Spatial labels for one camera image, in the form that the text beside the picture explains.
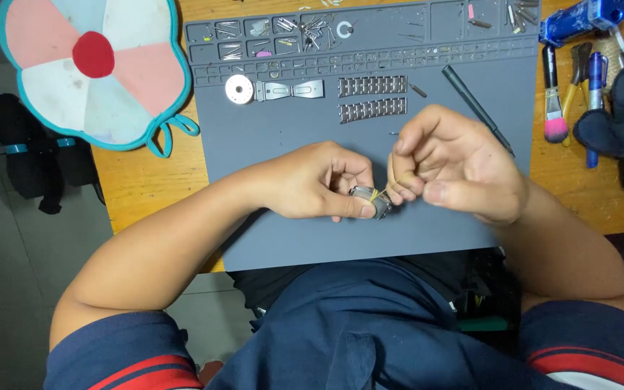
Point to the person's left hand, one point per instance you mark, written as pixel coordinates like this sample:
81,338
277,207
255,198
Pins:
304,181

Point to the person's right hand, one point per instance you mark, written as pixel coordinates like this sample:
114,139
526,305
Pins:
469,168

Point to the thin yellow stick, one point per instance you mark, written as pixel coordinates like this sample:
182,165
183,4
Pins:
375,195

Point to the silver watch case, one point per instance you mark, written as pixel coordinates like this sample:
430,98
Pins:
380,206

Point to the grey silicone work mat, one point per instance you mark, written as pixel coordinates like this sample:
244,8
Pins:
290,130

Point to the black pen-shaped screwdriver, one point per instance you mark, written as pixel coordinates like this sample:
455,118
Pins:
474,105

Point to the silver watch clasp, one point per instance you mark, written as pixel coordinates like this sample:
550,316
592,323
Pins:
287,90

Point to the small metal pin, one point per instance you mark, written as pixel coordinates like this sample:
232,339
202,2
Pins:
417,90

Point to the silver watch band segment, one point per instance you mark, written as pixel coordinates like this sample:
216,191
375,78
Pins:
371,85
371,110

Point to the black brush with pink bristles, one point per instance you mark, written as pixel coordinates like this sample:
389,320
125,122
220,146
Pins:
553,103

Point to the round silver watch back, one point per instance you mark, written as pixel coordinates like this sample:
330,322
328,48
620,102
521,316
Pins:
239,89

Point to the blue pen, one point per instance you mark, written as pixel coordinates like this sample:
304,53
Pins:
595,86

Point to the pile of small metal pins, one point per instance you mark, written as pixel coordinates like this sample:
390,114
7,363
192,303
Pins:
314,31

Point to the small pink piece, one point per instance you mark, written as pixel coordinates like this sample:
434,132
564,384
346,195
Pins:
470,11

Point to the navy shirt with red stripes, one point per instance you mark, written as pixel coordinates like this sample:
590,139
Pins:
355,336

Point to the group of metal tool bits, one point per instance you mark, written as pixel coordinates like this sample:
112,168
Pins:
523,13

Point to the blue power tool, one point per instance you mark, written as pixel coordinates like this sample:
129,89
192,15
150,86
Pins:
583,19

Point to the flower-shaped pastel cushion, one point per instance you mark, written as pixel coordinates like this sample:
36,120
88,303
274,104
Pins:
101,76

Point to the black dumbbells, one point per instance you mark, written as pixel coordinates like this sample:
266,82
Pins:
30,146

